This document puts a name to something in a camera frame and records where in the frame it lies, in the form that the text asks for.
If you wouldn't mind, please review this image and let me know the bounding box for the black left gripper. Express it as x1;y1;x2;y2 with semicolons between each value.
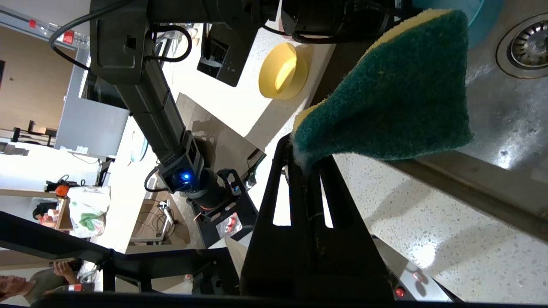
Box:
280;0;411;44

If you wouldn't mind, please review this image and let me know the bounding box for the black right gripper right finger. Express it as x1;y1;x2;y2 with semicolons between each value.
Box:
306;156;394;300

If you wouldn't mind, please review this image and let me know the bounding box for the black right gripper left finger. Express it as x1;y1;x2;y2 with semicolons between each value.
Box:
240;135;319;299

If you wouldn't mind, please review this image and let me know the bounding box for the yellow and green sponge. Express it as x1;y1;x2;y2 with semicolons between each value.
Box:
291;9;474;172

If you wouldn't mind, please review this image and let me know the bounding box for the blue plastic bowl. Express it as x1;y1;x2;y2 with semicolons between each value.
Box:
413;0;506;47

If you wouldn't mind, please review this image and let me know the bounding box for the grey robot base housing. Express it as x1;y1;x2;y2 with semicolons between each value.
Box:
372;235;454;302

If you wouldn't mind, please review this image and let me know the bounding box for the metal sink drain strainer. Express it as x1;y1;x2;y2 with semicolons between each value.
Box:
496;13;548;80

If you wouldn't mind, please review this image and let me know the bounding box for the stainless steel sink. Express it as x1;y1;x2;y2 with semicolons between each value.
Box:
317;0;548;244

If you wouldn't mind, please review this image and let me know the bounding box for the yellow plastic bowl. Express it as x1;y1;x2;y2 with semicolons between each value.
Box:
258;42;309;100

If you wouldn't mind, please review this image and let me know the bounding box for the black induction cooktop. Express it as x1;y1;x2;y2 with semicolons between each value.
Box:
196;21;253;88

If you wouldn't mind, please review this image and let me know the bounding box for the white plastic bag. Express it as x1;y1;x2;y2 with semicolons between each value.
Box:
68;187;107;238

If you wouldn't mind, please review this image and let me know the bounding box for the orange power tool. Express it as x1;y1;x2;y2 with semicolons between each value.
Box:
45;180;71;197

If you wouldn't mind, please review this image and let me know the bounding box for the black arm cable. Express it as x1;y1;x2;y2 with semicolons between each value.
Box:
49;0;193;71

